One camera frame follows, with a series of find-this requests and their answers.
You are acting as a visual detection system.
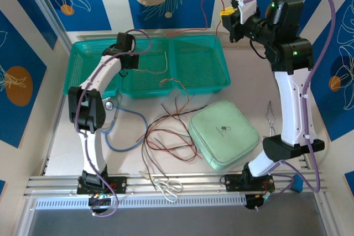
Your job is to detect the blue clamp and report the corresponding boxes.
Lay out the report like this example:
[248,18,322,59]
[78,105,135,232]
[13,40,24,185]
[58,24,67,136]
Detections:
[292,174,303,193]

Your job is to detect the black wire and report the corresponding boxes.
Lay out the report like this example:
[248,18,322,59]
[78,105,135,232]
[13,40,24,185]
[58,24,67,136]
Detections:
[140,104,209,191]
[145,103,200,180]

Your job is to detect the blue stethoscope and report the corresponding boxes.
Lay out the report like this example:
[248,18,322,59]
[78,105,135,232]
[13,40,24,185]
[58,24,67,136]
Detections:
[100,96,149,153]

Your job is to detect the aluminium table rail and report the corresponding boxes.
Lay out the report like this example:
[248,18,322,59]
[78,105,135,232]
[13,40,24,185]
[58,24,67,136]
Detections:
[23,170,330,197]

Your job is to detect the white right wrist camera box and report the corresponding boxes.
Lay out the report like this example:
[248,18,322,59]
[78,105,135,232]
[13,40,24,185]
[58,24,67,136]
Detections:
[230,0,258,24]

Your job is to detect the white handled scissors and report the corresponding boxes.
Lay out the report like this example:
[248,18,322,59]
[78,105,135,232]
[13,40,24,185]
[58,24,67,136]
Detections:
[139,171,184,203]

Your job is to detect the white slotted cable duct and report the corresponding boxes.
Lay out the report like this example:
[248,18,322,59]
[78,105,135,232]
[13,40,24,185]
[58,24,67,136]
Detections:
[35,195,247,210]

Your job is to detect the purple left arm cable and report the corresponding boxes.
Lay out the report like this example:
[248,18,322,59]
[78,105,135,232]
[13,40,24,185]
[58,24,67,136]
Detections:
[74,29,153,218]

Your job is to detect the black controller board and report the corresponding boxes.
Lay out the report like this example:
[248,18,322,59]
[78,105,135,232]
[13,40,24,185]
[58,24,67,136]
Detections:
[244,193,274,212]
[87,193,113,215]

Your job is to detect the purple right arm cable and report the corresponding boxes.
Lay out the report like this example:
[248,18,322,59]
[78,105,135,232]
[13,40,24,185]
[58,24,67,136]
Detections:
[243,0,337,212]

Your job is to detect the metal forceps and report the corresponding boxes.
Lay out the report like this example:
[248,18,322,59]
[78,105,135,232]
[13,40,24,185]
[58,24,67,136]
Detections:
[264,100,278,138]

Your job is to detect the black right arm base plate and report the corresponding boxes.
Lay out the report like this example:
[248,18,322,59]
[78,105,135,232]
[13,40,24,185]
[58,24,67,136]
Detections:
[223,174,276,193]

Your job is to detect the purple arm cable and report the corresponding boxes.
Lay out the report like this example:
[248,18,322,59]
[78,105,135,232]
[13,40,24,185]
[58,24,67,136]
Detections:
[243,0,337,212]
[74,29,153,218]

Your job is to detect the mint green zip pouch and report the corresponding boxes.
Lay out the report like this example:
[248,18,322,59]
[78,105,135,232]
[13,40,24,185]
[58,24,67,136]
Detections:
[189,99,261,171]

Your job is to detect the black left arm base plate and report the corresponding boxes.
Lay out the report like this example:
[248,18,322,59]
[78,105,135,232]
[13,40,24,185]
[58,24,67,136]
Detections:
[76,176,128,195]

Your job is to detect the teal plastic basket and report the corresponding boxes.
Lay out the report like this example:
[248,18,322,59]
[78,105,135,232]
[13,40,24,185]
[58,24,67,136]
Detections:
[63,39,124,101]
[121,38,175,99]
[171,35,232,96]

